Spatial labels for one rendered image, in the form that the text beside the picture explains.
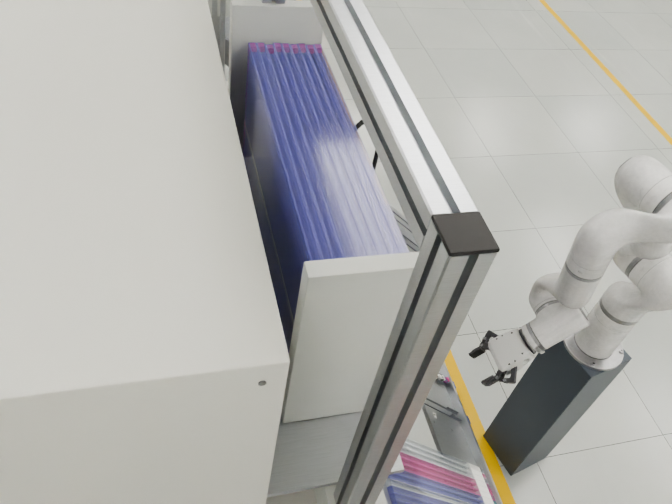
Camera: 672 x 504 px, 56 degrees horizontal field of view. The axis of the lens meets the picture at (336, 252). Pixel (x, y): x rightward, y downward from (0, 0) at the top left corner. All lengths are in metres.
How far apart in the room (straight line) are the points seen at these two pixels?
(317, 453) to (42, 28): 0.71
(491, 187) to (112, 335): 3.22
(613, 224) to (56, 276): 1.14
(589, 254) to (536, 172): 2.46
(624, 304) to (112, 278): 1.53
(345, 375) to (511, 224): 2.72
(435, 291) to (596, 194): 3.51
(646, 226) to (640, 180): 0.11
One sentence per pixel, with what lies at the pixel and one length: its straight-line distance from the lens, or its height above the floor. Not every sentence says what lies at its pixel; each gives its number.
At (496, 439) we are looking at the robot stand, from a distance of 2.60.
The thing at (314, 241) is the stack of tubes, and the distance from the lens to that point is 0.78.
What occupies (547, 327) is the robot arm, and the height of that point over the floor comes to 0.96.
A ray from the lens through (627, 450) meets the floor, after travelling 2.92.
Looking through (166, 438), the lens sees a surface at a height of 1.61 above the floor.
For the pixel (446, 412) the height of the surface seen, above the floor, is 0.77.
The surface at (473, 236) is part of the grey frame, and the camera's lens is 0.48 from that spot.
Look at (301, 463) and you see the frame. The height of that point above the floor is 1.39.
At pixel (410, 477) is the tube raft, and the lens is 1.35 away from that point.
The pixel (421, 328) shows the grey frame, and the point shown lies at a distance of 0.53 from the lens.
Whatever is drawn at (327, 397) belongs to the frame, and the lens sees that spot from 0.90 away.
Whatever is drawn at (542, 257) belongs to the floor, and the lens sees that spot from 3.41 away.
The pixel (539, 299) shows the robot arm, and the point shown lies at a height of 0.97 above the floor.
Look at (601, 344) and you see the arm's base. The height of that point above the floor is 0.78.
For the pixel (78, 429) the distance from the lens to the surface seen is 0.65.
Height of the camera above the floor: 2.22
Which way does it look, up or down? 46 degrees down
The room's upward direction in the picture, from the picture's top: 12 degrees clockwise
